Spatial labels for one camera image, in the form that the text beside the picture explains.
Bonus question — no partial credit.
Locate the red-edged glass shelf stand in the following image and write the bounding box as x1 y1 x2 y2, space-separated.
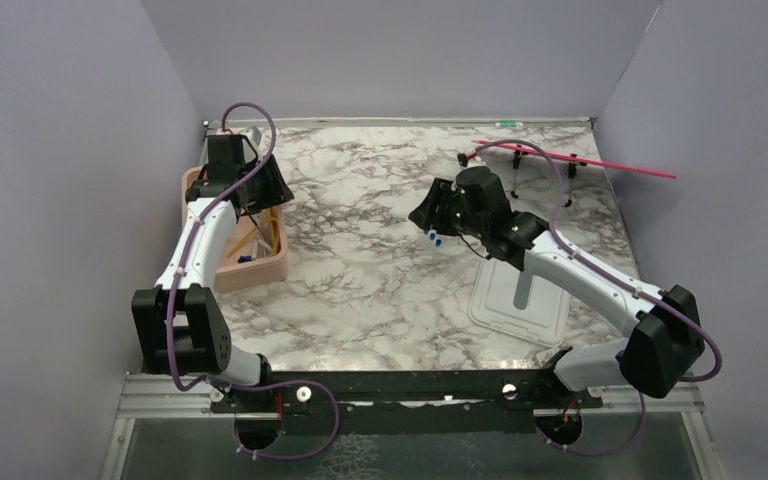
467 140 677 208

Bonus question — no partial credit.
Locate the pink plastic bin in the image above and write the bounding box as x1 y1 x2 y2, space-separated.
156 159 293 293

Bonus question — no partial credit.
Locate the clear plastic lid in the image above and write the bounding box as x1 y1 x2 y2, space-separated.
468 260 571 347

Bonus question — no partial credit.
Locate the amber rubber tubing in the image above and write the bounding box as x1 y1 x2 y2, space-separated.
225 208 281 260

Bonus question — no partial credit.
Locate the clear acrylic tube rack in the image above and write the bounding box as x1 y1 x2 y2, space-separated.
422 229 484 258

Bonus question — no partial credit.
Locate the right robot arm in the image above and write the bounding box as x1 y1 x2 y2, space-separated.
408 166 705 407

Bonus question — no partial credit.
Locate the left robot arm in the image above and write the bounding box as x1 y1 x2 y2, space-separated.
131 129 293 411

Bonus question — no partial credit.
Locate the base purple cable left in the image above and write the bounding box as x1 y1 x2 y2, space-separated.
224 378 342 464

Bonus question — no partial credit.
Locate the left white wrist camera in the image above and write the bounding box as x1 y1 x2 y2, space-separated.
238 127 265 163

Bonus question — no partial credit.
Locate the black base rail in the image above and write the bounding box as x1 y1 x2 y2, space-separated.
118 367 703 439

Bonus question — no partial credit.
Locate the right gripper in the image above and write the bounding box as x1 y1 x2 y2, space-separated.
409 177 487 241

